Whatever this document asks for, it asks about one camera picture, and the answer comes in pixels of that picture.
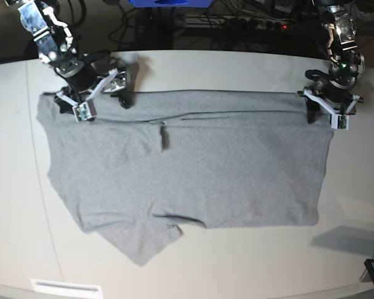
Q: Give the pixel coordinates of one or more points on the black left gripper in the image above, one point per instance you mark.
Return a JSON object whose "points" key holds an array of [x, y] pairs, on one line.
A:
{"points": [[335, 90]]}

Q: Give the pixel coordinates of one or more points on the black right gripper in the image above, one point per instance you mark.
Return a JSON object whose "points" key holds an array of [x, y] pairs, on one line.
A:
{"points": [[119, 83]]}

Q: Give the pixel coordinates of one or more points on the grey T-shirt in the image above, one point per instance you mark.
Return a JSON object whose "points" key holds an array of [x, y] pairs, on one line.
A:
{"points": [[212, 159]]}

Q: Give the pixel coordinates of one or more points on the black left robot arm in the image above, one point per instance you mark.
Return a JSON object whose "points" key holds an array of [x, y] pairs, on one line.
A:
{"points": [[344, 56]]}

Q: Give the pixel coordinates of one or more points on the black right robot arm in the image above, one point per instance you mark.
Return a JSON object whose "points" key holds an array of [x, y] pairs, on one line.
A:
{"points": [[86, 75]]}

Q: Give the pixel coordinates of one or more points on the blue plastic base block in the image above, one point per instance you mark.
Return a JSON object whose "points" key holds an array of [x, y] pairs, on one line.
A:
{"points": [[170, 3]]}

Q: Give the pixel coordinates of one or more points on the white power strip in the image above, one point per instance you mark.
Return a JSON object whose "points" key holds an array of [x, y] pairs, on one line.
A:
{"points": [[244, 22]]}

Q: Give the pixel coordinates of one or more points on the white label strip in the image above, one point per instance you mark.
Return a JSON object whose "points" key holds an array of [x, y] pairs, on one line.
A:
{"points": [[45, 285]]}

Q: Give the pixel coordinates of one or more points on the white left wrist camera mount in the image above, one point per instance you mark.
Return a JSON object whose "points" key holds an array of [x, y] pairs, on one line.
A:
{"points": [[340, 113]]}

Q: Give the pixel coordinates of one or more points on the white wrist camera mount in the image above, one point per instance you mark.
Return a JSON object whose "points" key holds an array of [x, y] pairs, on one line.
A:
{"points": [[84, 110], [340, 113]]}

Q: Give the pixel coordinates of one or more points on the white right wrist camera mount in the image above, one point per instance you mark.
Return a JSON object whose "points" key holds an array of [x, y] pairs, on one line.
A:
{"points": [[84, 110]]}

